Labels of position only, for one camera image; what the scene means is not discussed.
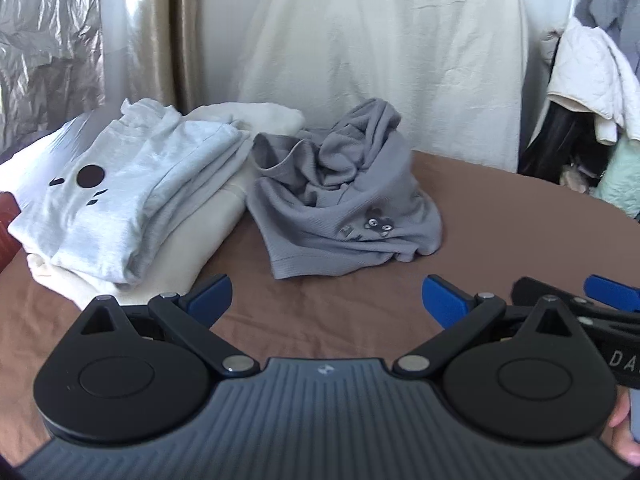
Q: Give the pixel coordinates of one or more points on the black leather garment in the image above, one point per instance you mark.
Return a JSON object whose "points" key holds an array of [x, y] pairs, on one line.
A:
{"points": [[565, 135]]}

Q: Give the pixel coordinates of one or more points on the reddish brown furniture edge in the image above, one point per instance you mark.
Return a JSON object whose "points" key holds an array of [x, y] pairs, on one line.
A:
{"points": [[7, 230]]}

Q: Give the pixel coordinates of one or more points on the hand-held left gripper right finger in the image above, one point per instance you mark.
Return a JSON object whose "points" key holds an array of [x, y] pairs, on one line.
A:
{"points": [[445, 302]]}

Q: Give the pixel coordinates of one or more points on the white quilted jacket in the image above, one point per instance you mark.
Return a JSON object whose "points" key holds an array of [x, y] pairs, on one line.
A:
{"points": [[585, 70]]}

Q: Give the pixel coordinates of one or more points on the mint quilted jacket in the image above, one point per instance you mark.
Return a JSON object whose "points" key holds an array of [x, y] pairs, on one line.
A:
{"points": [[625, 175]]}

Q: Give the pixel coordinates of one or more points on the silver foil sheet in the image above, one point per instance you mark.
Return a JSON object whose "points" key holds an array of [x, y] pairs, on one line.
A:
{"points": [[45, 35]]}

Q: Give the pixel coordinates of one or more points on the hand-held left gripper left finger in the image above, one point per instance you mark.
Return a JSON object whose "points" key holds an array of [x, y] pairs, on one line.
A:
{"points": [[212, 297]]}

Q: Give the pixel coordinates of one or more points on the beige curtain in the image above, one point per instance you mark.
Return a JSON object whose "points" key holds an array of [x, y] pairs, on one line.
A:
{"points": [[165, 35]]}

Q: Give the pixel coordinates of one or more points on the grey hanging garment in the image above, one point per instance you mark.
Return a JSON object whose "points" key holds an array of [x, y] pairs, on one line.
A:
{"points": [[607, 5]]}

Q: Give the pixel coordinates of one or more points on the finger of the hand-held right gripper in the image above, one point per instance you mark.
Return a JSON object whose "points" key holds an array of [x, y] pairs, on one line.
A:
{"points": [[530, 291], [612, 292]]}

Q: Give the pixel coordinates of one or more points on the white draped cloth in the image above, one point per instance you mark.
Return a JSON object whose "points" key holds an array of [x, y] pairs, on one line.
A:
{"points": [[375, 50]]}

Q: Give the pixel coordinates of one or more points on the cream folded garment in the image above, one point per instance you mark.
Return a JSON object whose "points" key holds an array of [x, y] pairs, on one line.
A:
{"points": [[210, 220]]}

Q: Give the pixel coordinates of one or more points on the person's right hand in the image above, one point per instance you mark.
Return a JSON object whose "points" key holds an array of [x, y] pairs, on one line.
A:
{"points": [[620, 440]]}

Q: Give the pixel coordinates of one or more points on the light grey folded sweatshirt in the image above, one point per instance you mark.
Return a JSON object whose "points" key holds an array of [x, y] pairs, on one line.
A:
{"points": [[125, 200]]}

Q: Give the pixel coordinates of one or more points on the grey waffle shirt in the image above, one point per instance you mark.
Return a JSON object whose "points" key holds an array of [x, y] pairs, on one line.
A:
{"points": [[325, 210]]}

